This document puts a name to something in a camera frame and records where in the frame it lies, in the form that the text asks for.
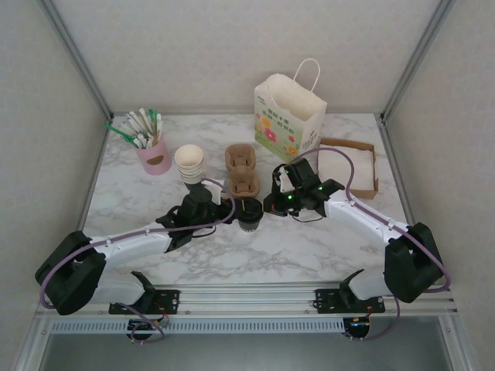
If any black lidded coffee cup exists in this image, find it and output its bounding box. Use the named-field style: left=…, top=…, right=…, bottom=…
left=236, top=197, right=265, bottom=234

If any white flower print paper bag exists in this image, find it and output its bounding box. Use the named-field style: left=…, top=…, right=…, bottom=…
left=254, top=58, right=328, bottom=164

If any stack of paper cups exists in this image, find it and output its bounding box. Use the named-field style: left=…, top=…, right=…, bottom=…
left=173, top=144, right=207, bottom=191

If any pink straw holder cup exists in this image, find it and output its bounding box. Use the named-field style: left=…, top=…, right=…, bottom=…
left=134, top=134, right=173, bottom=176

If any brown cardboard tray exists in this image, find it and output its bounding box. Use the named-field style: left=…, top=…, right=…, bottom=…
left=317, top=138, right=378, bottom=199

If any wooden stirrer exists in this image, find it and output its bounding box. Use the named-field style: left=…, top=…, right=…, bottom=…
left=142, top=117, right=159, bottom=148

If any white wrapped straw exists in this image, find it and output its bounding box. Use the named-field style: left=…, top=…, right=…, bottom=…
left=138, top=107, right=154, bottom=134
left=118, top=122, right=142, bottom=148
left=126, top=111, right=150, bottom=144

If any controller board with LED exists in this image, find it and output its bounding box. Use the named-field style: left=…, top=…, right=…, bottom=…
left=127, top=318, right=162, bottom=334
left=343, top=316, right=372, bottom=336

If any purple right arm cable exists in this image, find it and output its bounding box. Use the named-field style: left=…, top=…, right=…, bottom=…
left=293, top=147, right=452, bottom=343

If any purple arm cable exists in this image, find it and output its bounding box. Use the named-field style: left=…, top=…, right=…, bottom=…
left=293, top=147, right=452, bottom=343
left=39, top=177, right=237, bottom=344

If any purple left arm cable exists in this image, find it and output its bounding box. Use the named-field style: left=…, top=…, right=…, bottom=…
left=39, top=177, right=237, bottom=344

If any aluminium front rail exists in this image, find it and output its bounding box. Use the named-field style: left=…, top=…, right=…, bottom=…
left=36, top=284, right=459, bottom=318

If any aluminium side rail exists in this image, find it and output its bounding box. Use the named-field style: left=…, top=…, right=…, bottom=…
left=60, top=115, right=115, bottom=287
left=377, top=114, right=433, bottom=285

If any grey slotted cable duct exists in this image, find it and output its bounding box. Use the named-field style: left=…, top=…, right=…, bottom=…
left=46, top=318, right=346, bottom=334

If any aluminium frame post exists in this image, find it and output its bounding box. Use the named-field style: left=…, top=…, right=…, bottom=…
left=38, top=0, right=115, bottom=123
left=378, top=0, right=459, bottom=124

